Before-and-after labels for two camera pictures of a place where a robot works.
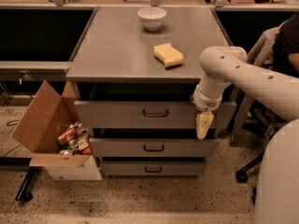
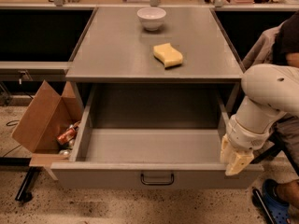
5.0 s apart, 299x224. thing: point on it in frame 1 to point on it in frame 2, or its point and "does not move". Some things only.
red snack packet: x=66 y=135 does not move
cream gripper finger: x=201 y=132 to x=234 y=167
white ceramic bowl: x=151 y=17 does not move
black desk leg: x=24 y=193 does not move
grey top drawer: x=148 y=114 to x=151 y=158
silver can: x=65 y=152 does not move
